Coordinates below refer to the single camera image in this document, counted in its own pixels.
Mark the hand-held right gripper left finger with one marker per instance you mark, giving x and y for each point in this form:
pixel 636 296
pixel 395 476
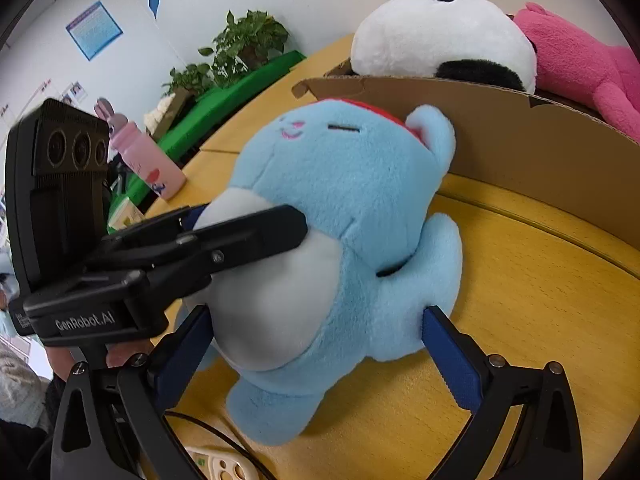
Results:
pixel 182 355

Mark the light blue plush toy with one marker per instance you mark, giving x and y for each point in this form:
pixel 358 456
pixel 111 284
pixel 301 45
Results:
pixel 340 185

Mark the pink bottle with bunny lid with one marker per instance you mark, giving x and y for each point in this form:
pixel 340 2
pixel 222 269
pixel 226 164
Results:
pixel 145 160

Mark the brown cardboard box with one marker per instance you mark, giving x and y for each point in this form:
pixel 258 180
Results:
pixel 525 160

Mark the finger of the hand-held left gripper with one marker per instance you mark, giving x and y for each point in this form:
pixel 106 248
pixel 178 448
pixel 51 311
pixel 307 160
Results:
pixel 260 230
pixel 191 217

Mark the large potted green plant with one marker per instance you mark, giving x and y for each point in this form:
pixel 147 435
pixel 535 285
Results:
pixel 250 40

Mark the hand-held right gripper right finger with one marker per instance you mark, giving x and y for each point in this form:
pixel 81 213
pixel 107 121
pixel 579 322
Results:
pixel 450 360

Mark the white panda plush toy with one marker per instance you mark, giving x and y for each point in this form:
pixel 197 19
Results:
pixel 425 35

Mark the person's left hand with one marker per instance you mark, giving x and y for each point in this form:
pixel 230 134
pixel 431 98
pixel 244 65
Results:
pixel 122 355

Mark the small potted green plant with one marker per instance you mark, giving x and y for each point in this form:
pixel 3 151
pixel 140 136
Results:
pixel 192 77

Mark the blue framed wall poster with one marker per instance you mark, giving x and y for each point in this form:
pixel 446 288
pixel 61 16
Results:
pixel 92 30

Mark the hot pink plush toy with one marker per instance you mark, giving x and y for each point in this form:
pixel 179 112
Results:
pixel 575 55

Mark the white plastic toy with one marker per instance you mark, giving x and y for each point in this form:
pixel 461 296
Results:
pixel 220 465

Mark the grey fleece clothing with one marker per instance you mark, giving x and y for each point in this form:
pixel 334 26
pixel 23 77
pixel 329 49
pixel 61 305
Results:
pixel 20 385

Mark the small printed carton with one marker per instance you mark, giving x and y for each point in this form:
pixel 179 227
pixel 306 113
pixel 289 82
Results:
pixel 125 215

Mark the white fluffy plush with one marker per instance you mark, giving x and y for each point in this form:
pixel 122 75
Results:
pixel 157 112

